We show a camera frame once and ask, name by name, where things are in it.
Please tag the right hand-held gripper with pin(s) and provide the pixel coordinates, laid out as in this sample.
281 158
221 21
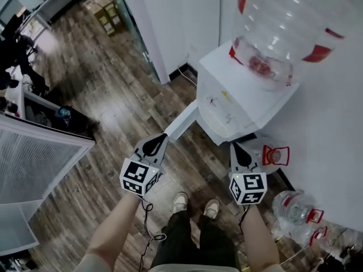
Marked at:
251 181

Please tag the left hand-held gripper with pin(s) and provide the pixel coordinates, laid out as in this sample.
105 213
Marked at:
134 173

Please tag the white water dispenser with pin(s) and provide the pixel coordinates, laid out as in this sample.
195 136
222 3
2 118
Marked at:
244 95

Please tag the person's left forearm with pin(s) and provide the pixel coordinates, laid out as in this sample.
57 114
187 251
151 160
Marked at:
113 231

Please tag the person's right forearm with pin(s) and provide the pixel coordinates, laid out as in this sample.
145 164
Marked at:
259 237

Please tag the lying clear water bottle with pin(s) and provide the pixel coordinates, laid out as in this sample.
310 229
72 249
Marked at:
292 207
297 234

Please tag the person's right beige shoe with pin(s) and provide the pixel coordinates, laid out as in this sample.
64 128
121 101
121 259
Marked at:
211 208

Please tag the person's beige shoe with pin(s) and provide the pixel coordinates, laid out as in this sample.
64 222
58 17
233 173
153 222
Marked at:
180 203
211 208

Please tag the person's left beige shoe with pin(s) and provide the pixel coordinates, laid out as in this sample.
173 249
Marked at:
180 203

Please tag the black trash bin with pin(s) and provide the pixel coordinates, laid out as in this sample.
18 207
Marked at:
76 120

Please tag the person's black trousers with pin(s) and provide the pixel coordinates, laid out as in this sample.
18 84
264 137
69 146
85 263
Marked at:
187 242

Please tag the white partition with blinds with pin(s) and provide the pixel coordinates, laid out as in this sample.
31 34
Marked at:
34 163

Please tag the person's beige shirt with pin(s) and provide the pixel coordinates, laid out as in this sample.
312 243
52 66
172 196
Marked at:
193 268

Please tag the frosted glass door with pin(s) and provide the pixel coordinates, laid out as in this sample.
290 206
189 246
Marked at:
136 33

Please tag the olive labelled cardboard box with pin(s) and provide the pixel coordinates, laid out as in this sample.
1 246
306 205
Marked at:
110 20

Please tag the black wheeled stand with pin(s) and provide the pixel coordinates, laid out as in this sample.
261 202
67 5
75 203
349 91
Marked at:
346 261

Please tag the light brown cardboard box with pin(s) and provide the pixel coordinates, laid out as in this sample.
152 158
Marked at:
95 1

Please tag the white office desk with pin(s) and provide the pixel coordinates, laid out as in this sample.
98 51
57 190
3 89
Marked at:
54 1

